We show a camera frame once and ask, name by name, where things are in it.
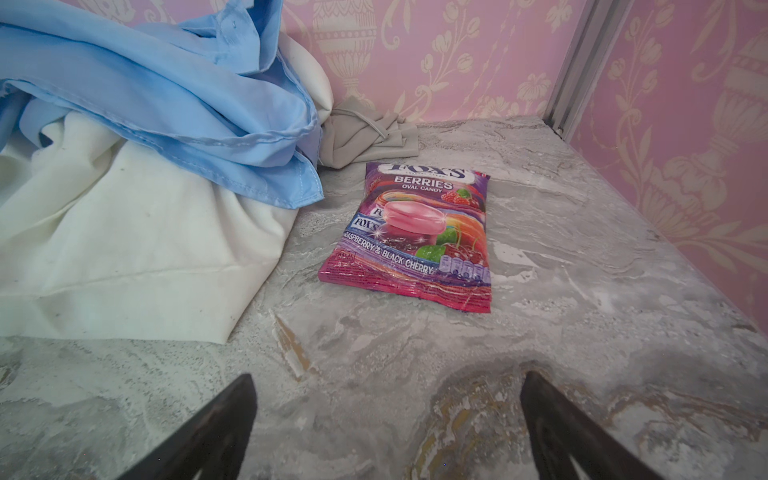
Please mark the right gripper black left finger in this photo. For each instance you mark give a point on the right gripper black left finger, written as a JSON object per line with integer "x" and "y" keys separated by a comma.
{"x": 210, "y": 445}

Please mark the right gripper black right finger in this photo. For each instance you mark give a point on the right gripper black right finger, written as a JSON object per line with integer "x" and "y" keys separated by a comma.
{"x": 565, "y": 441}

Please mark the white cloth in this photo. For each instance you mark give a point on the white cloth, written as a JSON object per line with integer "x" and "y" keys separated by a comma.
{"x": 103, "y": 238}

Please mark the grey cloth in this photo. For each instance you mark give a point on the grey cloth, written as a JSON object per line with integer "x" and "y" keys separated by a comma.
{"x": 354, "y": 132}

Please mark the light blue cloth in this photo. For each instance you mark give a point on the light blue cloth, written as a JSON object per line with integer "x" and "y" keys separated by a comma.
{"x": 213, "y": 94}

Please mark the purple berries candy bag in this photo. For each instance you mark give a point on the purple berries candy bag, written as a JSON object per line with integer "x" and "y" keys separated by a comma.
{"x": 420, "y": 231}

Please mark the aluminium corner post right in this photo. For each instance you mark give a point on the aluminium corner post right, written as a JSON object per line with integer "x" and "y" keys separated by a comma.
{"x": 594, "y": 37}

